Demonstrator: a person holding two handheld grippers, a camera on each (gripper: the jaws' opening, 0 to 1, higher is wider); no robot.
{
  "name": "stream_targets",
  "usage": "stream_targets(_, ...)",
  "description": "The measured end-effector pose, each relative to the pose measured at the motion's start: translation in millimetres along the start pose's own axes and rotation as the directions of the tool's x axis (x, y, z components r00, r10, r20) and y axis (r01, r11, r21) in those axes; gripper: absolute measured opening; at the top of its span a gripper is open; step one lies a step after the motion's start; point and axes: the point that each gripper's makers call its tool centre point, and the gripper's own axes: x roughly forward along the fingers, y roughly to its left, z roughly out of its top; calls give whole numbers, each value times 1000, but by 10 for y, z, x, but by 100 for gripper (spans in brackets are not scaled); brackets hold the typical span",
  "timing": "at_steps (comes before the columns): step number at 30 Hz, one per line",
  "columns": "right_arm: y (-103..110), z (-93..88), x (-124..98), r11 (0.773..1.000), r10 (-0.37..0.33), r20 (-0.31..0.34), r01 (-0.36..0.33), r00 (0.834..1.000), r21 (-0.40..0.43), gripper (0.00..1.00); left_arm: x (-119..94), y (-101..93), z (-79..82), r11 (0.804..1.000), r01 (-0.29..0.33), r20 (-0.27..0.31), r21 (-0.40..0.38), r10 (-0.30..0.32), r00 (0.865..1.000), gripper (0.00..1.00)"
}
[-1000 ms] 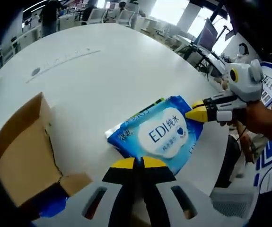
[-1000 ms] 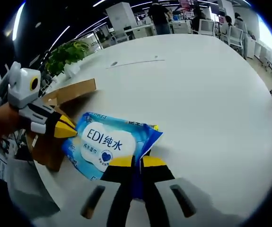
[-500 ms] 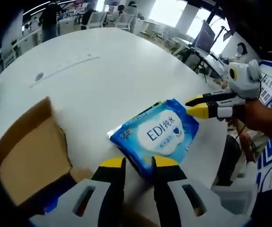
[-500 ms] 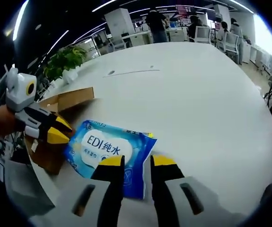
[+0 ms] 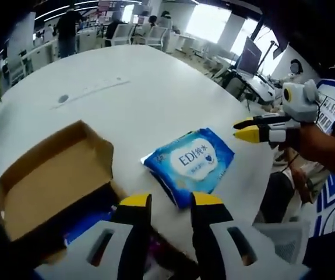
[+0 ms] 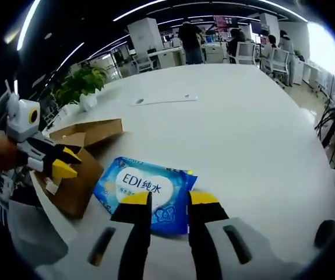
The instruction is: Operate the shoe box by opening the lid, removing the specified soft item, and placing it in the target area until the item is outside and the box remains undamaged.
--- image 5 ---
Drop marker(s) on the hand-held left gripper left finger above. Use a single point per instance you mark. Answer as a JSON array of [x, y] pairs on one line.
[[91, 256]]

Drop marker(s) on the brown cardboard shoe box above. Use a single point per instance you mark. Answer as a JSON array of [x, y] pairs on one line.
[[53, 181]]

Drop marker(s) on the blue wet wipes soft item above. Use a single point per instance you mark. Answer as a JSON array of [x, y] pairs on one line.
[[190, 163]]

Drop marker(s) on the white office chair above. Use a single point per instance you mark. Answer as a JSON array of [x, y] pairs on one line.
[[125, 33], [158, 38]]

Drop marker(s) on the person's right hand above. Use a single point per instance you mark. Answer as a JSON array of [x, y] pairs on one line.
[[301, 143]]

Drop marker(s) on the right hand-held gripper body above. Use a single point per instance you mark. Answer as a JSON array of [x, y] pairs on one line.
[[299, 99]]

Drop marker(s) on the grey mesh office chair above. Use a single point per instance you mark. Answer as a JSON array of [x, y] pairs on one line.
[[286, 242]]

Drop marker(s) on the large purple monitor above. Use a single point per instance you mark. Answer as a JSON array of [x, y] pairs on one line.
[[250, 55]]

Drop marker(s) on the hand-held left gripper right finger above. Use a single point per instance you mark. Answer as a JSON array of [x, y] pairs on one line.
[[219, 256]]

